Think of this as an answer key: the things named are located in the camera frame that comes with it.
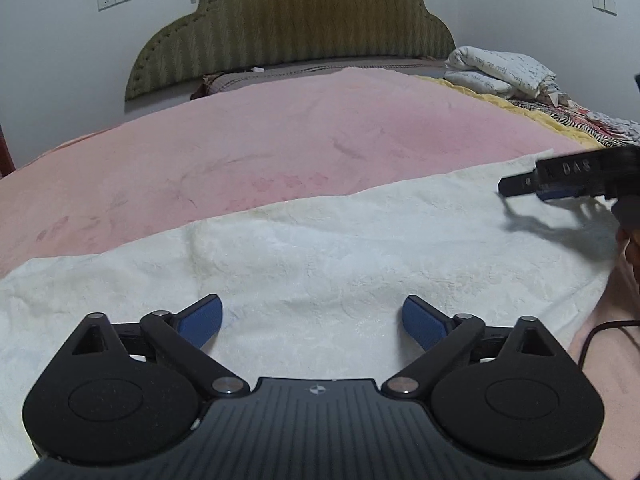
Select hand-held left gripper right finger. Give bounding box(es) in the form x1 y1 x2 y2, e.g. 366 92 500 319
381 295 571 401

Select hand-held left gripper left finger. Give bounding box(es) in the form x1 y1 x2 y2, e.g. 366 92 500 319
70 294 251 399

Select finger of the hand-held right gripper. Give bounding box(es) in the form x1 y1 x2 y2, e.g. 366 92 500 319
498 172 607 204

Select white towel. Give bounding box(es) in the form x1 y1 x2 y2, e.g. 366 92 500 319
0 149 626 478

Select person's right hand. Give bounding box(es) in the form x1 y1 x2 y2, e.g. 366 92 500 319
617 226 640 281

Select folded white printed quilt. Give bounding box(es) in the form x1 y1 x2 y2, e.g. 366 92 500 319
444 46 559 101

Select pink floral blanket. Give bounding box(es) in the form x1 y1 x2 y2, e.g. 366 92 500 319
0 66 640 466

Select brown striped pillow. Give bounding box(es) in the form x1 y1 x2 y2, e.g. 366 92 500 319
189 57 447 102

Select olive padded headboard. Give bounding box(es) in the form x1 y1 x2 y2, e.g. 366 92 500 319
123 0 457 103

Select black cable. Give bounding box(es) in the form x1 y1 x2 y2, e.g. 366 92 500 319
580 320 640 367

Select brown wooden door frame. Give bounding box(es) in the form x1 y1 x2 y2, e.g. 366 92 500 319
0 122 16 181

